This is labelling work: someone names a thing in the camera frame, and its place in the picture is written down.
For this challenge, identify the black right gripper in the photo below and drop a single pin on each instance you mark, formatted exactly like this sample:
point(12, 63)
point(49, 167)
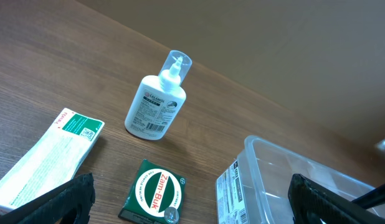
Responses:
point(375, 197)

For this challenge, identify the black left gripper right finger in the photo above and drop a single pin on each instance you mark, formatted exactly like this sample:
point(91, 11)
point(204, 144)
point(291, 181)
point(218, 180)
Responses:
point(312, 203)

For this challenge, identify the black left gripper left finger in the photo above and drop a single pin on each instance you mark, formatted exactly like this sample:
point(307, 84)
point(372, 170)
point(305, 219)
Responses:
point(70, 203)

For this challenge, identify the white green long box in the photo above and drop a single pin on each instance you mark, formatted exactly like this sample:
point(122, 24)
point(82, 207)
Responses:
point(52, 161)

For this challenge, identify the clear plastic container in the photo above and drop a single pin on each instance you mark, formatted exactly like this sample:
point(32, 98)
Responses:
point(254, 189)

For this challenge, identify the white Calamol lotion bottle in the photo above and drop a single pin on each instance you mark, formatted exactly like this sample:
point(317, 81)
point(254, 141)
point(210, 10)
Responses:
point(159, 98)

